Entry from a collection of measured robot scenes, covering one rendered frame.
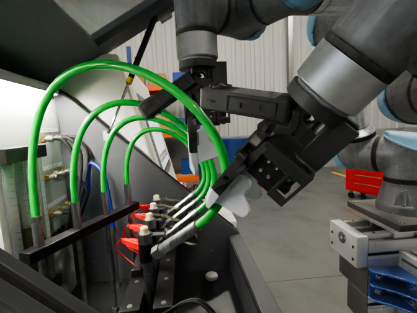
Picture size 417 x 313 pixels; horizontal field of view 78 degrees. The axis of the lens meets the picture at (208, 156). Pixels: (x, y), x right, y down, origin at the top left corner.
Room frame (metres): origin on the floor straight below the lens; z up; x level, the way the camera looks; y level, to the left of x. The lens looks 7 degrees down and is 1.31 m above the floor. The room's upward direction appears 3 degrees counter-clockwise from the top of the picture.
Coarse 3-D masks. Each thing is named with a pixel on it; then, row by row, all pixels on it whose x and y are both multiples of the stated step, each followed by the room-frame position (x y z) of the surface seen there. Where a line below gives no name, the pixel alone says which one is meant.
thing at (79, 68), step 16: (80, 64) 0.43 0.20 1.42; (96, 64) 0.42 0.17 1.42; (112, 64) 0.41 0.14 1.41; (128, 64) 0.40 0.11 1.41; (64, 80) 0.44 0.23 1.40; (160, 80) 0.38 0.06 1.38; (48, 96) 0.45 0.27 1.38; (176, 96) 0.38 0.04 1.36; (192, 112) 0.37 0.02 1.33; (32, 128) 0.46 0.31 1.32; (208, 128) 0.36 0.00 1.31; (32, 144) 0.46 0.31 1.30; (32, 160) 0.46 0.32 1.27; (224, 160) 0.36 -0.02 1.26; (32, 176) 0.47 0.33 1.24; (32, 192) 0.47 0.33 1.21; (32, 208) 0.47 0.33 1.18
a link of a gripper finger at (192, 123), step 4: (188, 112) 0.46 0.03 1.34; (188, 116) 0.45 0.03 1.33; (192, 116) 0.45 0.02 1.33; (188, 120) 0.45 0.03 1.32; (192, 120) 0.45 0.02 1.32; (196, 120) 0.45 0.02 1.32; (188, 124) 0.45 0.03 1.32; (192, 124) 0.45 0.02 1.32; (196, 124) 0.45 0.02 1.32; (188, 128) 0.44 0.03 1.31; (192, 128) 0.45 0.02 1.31; (196, 128) 0.45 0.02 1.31; (188, 132) 0.44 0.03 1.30; (192, 132) 0.45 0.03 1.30; (196, 132) 0.46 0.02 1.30; (192, 136) 0.45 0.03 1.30; (196, 136) 0.46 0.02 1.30; (192, 140) 0.45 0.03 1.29; (196, 140) 0.46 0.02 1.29; (192, 144) 0.45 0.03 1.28; (196, 144) 0.46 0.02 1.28; (192, 148) 0.46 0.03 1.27; (196, 148) 0.46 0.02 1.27; (192, 152) 0.46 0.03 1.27; (196, 152) 0.46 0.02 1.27
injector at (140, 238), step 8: (144, 240) 0.48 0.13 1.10; (144, 248) 0.48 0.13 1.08; (144, 256) 0.48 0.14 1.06; (152, 256) 0.49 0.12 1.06; (144, 264) 0.48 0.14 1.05; (152, 264) 0.49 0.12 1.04; (144, 272) 0.49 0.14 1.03; (152, 272) 0.49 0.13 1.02; (144, 280) 0.49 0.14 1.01; (152, 280) 0.49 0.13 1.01; (152, 288) 0.49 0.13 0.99; (152, 296) 0.49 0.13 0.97; (152, 304) 0.49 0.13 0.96; (152, 312) 0.49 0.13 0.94
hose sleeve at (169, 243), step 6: (192, 222) 0.38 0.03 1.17; (186, 228) 0.38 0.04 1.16; (192, 228) 0.37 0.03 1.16; (174, 234) 0.39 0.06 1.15; (180, 234) 0.38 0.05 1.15; (186, 234) 0.37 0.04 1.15; (192, 234) 0.37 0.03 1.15; (168, 240) 0.39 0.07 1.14; (174, 240) 0.38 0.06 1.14; (180, 240) 0.38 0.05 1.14; (162, 246) 0.39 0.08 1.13; (168, 246) 0.38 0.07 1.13; (174, 246) 0.38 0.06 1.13; (162, 252) 0.39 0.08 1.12
